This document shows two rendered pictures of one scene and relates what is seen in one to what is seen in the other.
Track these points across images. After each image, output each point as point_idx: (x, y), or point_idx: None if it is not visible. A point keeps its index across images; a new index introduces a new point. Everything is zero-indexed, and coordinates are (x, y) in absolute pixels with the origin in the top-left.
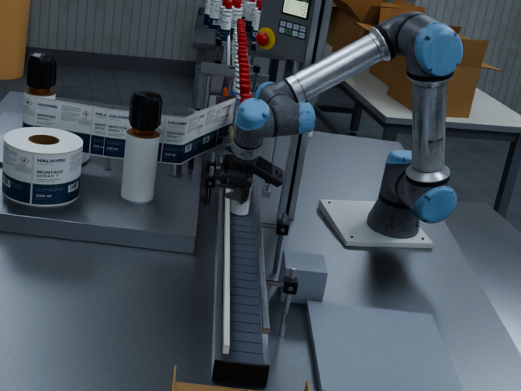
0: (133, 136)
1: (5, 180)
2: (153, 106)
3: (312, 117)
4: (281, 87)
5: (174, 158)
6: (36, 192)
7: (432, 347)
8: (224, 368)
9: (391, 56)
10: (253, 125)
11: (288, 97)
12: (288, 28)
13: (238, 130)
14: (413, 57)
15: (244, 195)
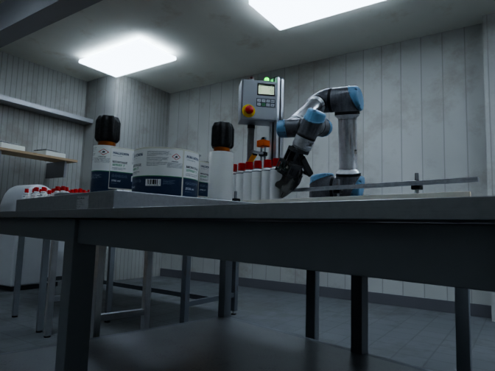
0: (223, 151)
1: (152, 181)
2: (233, 129)
3: (331, 124)
4: (295, 118)
5: (205, 193)
6: (185, 185)
7: None
8: None
9: (324, 110)
10: (323, 119)
11: None
12: (262, 102)
13: (311, 126)
14: (348, 101)
15: (298, 182)
